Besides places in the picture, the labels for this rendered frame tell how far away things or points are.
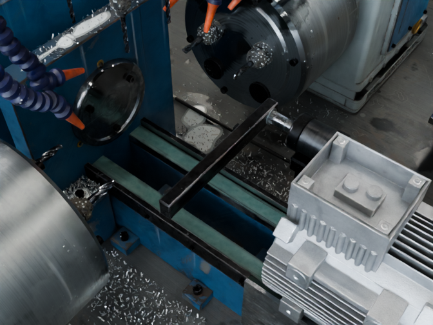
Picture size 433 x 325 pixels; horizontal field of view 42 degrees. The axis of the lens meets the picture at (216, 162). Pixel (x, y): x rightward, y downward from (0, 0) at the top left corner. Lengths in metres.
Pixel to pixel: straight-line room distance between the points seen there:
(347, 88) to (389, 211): 0.55
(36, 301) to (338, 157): 0.37
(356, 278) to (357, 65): 0.57
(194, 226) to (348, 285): 0.29
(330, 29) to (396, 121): 0.35
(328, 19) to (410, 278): 0.45
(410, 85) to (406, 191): 0.67
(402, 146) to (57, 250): 0.76
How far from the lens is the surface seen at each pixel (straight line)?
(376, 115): 1.23
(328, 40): 0.94
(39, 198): 0.63
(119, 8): 0.66
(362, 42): 1.10
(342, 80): 1.18
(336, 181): 0.67
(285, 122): 0.86
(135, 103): 0.95
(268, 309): 0.81
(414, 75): 1.35
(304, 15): 0.89
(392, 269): 0.66
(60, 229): 0.63
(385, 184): 0.69
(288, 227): 0.66
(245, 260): 0.83
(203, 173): 0.78
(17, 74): 0.79
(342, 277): 0.66
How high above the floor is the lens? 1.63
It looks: 49 degrees down
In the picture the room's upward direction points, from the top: straight up
